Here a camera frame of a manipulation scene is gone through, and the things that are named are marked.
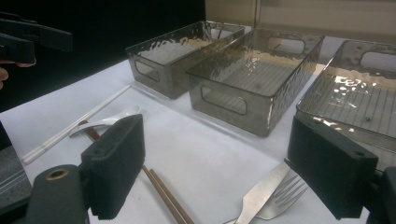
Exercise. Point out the brown wooden chopstick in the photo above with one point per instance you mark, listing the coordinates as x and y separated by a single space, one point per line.
165 197
174 199

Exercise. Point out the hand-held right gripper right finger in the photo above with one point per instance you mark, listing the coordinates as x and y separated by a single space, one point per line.
333 168

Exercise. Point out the steel fork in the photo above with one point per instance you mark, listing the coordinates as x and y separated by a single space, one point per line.
286 196

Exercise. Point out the aluminium floor rail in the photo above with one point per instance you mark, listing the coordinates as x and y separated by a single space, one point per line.
14 184

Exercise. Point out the white ceramic spoon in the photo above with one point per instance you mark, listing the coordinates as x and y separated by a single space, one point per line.
124 113

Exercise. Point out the black curtain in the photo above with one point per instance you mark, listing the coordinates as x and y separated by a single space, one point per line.
124 18

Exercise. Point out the smoky transparent plastic bin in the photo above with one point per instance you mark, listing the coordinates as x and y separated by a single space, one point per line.
168 73
351 99
246 105

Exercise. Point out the white table cover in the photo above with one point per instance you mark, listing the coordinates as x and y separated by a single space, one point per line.
193 158

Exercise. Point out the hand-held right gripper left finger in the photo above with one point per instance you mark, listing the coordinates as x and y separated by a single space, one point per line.
115 168

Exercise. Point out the silver fork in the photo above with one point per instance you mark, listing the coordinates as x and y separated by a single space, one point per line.
261 193

